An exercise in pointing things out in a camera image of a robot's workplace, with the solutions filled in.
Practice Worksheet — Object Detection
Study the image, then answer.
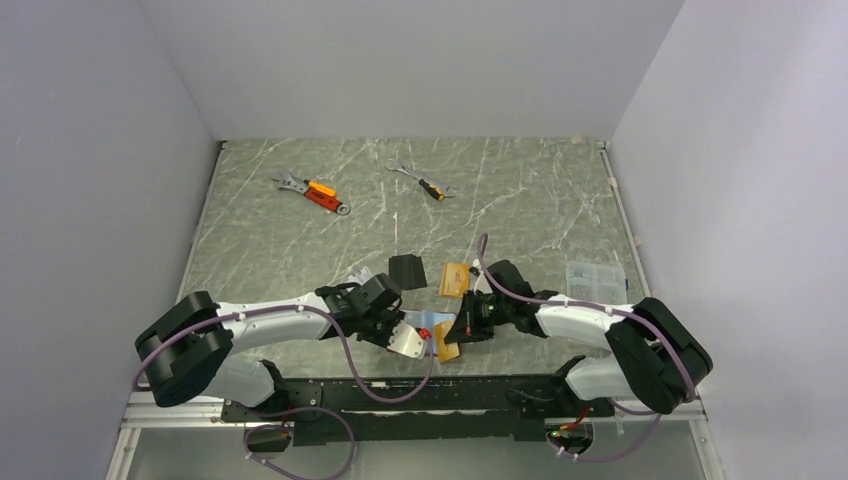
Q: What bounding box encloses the black yellow handled wrench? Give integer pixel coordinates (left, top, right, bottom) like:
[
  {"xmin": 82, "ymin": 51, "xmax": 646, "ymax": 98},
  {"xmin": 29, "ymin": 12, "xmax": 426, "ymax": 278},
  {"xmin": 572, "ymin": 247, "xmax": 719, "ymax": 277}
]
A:
[{"xmin": 385, "ymin": 159, "xmax": 457, "ymax": 202}]

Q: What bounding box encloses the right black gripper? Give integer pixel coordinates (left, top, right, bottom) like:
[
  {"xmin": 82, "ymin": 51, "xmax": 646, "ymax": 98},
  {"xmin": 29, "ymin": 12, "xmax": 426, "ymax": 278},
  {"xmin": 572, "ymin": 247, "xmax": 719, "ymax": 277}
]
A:
[{"xmin": 445, "ymin": 289, "xmax": 512, "ymax": 344}]

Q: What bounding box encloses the black VIP card stack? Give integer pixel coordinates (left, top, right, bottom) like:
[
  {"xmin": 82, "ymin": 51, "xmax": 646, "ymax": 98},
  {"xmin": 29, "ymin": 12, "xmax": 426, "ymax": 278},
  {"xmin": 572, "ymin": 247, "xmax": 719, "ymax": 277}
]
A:
[{"xmin": 388, "ymin": 254, "xmax": 428, "ymax": 291}]

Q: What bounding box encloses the black aluminium base frame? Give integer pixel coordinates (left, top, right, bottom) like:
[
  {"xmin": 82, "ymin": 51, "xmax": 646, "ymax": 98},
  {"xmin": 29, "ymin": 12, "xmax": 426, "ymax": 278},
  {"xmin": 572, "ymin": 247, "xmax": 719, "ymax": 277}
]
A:
[{"xmin": 120, "ymin": 374, "xmax": 708, "ymax": 446}]

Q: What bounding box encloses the silver VIP card stack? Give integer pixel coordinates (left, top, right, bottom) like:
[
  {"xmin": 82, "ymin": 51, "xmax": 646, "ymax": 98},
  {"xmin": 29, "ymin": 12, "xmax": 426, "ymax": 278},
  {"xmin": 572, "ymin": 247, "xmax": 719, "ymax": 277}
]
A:
[{"xmin": 347, "ymin": 266, "xmax": 374, "ymax": 284}]

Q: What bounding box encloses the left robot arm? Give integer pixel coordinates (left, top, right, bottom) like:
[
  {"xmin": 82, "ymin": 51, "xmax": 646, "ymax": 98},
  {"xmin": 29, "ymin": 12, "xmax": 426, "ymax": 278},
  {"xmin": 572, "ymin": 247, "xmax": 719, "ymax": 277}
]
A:
[{"xmin": 135, "ymin": 274, "xmax": 427, "ymax": 420}]

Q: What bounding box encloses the orange gold card stack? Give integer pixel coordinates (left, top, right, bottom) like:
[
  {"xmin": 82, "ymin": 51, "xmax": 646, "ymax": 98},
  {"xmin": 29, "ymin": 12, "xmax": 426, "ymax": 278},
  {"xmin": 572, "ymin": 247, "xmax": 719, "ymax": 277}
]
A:
[{"xmin": 439, "ymin": 262, "xmax": 471, "ymax": 299}]

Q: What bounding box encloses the orange red adjustable wrench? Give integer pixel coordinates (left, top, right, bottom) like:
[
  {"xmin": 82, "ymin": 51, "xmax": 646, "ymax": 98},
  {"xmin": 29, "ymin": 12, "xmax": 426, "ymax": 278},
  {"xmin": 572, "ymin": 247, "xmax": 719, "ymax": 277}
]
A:
[{"xmin": 271, "ymin": 170, "xmax": 351, "ymax": 216}]

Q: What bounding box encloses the red leather card holder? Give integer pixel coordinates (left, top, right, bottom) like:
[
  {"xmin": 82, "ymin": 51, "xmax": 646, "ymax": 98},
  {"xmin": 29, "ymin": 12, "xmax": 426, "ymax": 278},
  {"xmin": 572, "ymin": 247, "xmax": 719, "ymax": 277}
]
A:
[{"xmin": 402, "ymin": 310, "xmax": 456, "ymax": 358}]

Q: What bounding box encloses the clear plastic parts box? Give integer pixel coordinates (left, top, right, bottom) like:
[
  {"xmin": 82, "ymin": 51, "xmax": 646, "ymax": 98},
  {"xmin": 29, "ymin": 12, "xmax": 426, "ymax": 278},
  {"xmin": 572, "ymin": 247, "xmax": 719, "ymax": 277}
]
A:
[{"xmin": 565, "ymin": 261, "xmax": 628, "ymax": 305}]

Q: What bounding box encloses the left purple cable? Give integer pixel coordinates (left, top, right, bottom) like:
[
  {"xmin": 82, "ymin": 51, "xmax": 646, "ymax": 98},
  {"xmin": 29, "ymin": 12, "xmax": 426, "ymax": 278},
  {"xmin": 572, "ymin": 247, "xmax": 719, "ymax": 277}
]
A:
[{"xmin": 130, "ymin": 304, "xmax": 439, "ymax": 480}]

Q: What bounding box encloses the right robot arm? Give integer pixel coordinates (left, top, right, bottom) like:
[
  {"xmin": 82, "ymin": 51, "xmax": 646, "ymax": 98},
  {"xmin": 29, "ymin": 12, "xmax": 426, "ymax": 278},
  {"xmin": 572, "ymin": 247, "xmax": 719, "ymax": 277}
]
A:
[{"xmin": 446, "ymin": 260, "xmax": 714, "ymax": 415}]

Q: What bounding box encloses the single gold VIP card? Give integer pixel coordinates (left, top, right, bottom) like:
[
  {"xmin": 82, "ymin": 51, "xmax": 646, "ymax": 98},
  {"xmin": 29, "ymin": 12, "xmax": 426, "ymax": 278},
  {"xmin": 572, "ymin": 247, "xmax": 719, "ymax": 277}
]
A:
[{"xmin": 434, "ymin": 320, "xmax": 460, "ymax": 363}]

